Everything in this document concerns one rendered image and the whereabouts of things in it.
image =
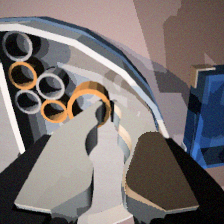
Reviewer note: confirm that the orange bushing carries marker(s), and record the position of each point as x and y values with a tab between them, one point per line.
89	87

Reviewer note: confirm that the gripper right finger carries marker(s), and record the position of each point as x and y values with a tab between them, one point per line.
160	179

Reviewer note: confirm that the orange-bronze metal sleeve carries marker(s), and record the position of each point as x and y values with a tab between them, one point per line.
53	115

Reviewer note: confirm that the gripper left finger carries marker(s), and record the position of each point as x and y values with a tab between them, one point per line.
54	176

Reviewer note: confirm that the blue open crate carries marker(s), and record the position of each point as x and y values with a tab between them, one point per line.
208	139

